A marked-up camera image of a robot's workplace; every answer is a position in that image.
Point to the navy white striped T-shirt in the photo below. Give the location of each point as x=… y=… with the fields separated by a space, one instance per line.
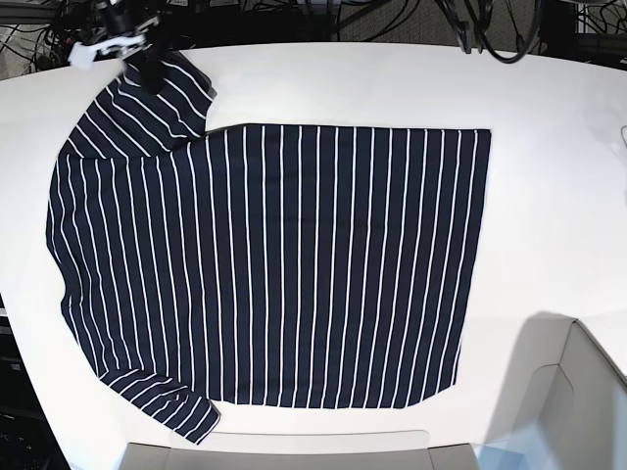
x=290 y=265

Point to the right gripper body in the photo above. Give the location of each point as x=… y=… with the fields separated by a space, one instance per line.
x=127 y=22

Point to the grey plastic bin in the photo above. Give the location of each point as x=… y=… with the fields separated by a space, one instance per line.
x=562 y=404

